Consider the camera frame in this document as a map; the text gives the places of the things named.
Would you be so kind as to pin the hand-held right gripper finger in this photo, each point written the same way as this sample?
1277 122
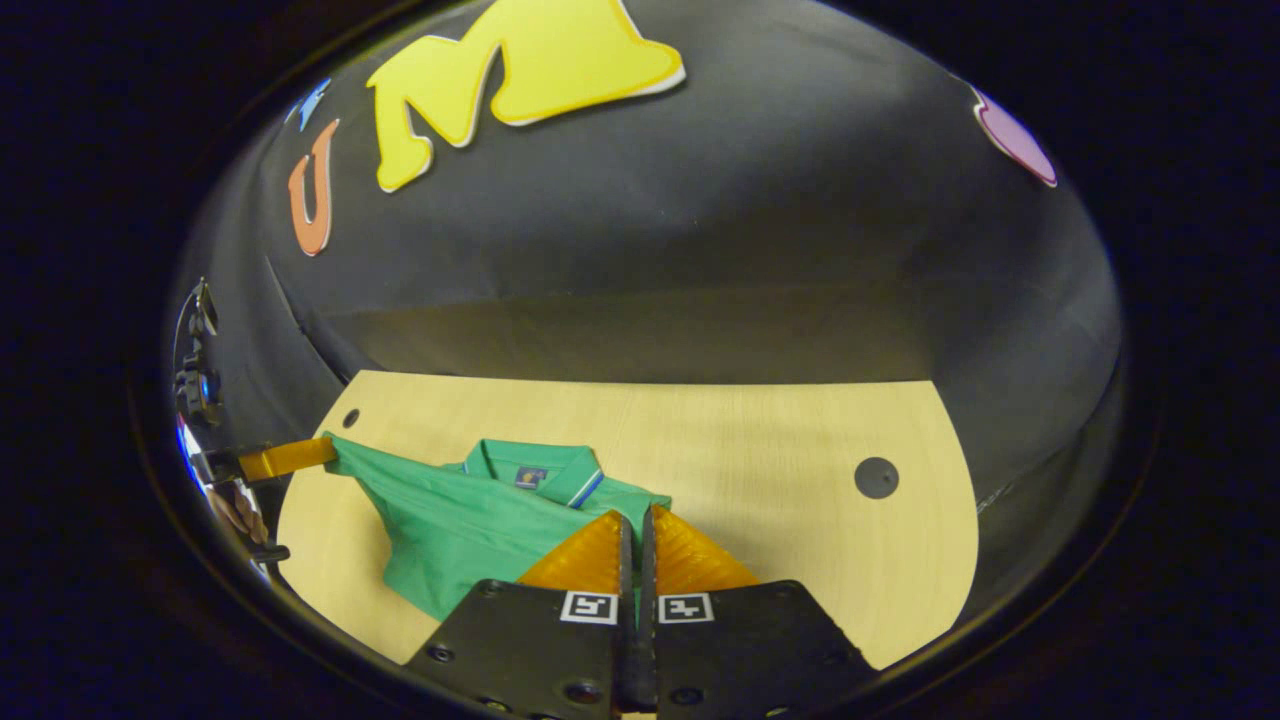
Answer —
647 580
627 580

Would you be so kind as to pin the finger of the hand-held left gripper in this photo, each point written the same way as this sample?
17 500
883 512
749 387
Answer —
290 460

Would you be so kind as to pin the green T-shirt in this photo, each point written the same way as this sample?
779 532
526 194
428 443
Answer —
470 520

